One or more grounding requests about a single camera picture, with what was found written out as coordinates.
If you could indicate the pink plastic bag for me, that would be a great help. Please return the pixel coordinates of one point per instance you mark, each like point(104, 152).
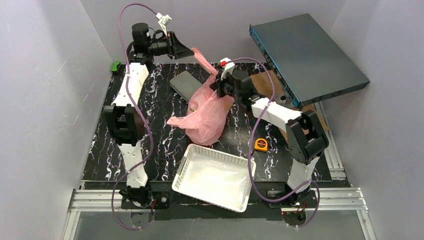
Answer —
point(207, 113)

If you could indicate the dark teal flat box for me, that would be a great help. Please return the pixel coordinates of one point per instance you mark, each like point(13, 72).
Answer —
point(309, 65)

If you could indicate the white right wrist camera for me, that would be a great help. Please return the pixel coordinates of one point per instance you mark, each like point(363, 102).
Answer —
point(227, 67)

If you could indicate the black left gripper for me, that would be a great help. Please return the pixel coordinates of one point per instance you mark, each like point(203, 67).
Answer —
point(171, 45)

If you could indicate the aluminium frame rail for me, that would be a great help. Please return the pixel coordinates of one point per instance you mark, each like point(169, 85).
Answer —
point(331, 199)

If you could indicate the orange tape measure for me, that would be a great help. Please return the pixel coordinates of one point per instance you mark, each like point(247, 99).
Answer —
point(261, 145)

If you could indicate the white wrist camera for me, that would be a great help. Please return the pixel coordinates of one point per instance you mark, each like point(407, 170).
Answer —
point(163, 21)
point(227, 67)

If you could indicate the grey rectangular pad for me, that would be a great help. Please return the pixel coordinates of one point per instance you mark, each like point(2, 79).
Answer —
point(185, 85)

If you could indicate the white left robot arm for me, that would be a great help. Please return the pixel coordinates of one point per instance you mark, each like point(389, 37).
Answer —
point(124, 123)

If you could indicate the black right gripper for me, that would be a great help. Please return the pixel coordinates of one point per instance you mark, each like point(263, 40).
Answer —
point(219, 86)

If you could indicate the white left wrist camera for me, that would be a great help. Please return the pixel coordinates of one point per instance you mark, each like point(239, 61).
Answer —
point(163, 21)

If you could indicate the green black small object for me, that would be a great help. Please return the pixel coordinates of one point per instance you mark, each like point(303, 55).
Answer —
point(115, 68)

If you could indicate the white perforated plastic basket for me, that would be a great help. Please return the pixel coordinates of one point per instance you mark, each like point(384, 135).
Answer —
point(205, 172)

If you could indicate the brown wooden board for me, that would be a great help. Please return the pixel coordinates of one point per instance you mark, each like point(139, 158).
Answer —
point(263, 86)

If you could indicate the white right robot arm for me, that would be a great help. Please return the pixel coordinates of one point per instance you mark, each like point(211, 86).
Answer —
point(306, 137)

